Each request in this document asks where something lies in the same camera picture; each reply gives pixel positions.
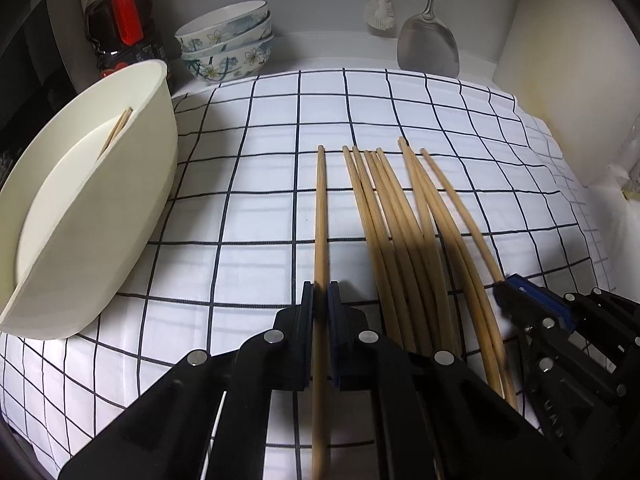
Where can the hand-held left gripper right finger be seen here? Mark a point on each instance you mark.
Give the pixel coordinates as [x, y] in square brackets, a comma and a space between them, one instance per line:
[336, 330]

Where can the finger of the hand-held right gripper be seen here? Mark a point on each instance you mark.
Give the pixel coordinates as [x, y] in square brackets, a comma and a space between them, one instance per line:
[610, 320]
[537, 305]

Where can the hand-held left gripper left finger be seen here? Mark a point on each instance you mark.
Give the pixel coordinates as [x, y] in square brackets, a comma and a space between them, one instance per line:
[300, 340]

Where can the bunch of wooden chopsticks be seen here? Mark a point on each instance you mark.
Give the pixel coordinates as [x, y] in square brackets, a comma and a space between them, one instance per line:
[395, 230]

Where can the wooden chopstick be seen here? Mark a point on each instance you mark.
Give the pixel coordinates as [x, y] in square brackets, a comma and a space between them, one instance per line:
[321, 210]
[117, 132]

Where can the white round basin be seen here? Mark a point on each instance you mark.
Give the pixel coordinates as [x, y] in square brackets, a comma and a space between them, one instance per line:
[100, 240]

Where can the clear plastic bag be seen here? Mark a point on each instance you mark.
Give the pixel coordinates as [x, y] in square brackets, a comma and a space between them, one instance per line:
[631, 170]

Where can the white black checked cloth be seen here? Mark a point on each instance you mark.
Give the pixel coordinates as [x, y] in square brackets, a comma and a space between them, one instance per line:
[240, 170]

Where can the white cutting board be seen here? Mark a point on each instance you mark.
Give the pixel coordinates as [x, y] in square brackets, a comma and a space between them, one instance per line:
[565, 85]

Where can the metal spatula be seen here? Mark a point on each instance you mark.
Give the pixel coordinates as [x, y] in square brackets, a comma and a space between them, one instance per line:
[427, 45]

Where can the floral ceramic bowl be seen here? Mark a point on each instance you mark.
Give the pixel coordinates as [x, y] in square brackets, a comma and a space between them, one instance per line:
[235, 44]
[235, 62]
[225, 27]

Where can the black appliance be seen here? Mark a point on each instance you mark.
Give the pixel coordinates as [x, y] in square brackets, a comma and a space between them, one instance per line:
[30, 75]

